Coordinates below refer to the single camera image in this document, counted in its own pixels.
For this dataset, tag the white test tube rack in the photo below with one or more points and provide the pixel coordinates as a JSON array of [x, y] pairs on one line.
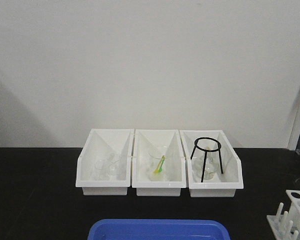
[[285, 225]]

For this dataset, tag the yellow plastic spatula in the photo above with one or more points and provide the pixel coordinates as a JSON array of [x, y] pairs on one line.
[[156, 170]]

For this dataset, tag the clear glass beaker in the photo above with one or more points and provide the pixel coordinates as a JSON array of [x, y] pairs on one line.
[[155, 153]]

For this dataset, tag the middle white storage bin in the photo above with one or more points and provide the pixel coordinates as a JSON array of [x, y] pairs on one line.
[[175, 163]]

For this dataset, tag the white storage bin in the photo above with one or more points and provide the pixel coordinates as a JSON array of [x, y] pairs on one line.
[[175, 163], [99, 144], [222, 185]]

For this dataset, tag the green plastic spatula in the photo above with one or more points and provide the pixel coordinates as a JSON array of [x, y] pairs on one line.
[[161, 164]]

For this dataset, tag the black metal tripod stand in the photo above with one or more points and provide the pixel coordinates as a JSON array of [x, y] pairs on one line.
[[209, 144]]

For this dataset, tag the small clear glassware pile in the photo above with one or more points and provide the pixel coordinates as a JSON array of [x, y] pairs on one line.
[[109, 168]]

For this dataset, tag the left white storage bin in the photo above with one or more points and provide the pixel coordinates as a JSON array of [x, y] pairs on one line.
[[99, 144]]

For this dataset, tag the clear glass flask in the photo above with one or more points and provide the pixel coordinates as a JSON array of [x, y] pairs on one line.
[[204, 165]]

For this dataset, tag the right white storage bin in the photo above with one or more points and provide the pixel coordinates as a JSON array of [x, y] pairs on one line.
[[222, 185]]

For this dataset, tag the blue plastic tray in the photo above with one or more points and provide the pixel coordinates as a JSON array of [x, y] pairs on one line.
[[157, 229]]

